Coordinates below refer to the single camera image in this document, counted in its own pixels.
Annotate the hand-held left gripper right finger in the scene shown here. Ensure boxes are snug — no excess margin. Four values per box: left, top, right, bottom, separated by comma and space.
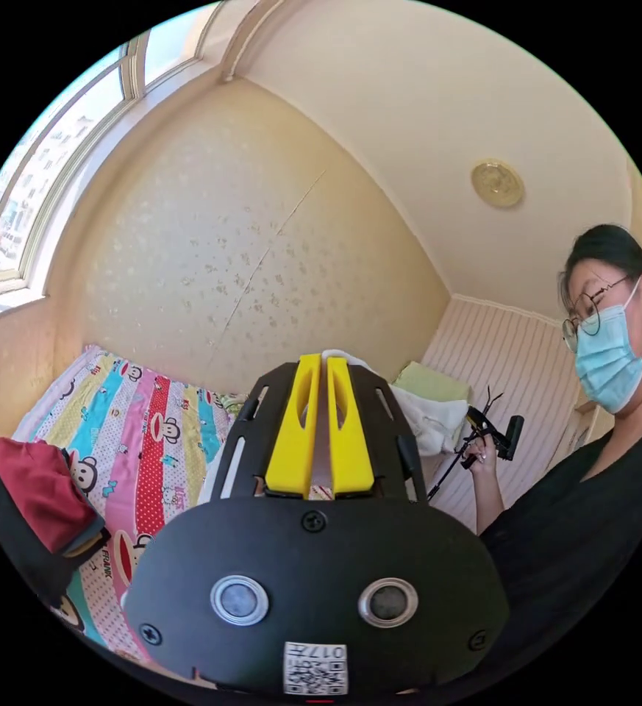
327, 356, 375, 496

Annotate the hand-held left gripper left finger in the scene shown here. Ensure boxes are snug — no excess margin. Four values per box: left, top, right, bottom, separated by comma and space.
265, 354, 322, 499

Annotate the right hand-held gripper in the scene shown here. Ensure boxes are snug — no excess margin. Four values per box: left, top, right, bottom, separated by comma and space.
461, 406, 512, 471

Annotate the white long sleeve shirt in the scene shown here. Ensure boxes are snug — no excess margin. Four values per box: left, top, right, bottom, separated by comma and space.
196, 347, 468, 506

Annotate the person's right forearm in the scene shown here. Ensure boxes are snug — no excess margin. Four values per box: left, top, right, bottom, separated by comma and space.
471, 469, 507, 537

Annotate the person's right hand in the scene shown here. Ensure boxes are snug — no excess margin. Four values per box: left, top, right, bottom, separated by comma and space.
466, 441, 499, 479

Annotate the light green pillow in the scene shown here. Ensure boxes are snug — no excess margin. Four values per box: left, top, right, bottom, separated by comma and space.
390, 360, 471, 404

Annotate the person's body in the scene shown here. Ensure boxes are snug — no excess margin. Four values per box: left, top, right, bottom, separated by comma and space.
477, 223, 642, 682

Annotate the bed with cartoon striped sheet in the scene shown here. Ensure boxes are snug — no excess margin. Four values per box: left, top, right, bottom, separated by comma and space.
10, 343, 251, 664

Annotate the round gold ceiling lamp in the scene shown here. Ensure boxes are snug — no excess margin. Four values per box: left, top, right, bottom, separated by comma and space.
470, 158, 525, 210

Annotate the pile of clothes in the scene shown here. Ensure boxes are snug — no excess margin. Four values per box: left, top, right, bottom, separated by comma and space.
0, 435, 113, 610

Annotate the window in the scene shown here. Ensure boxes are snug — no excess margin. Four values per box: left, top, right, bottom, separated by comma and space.
0, 10, 220, 311

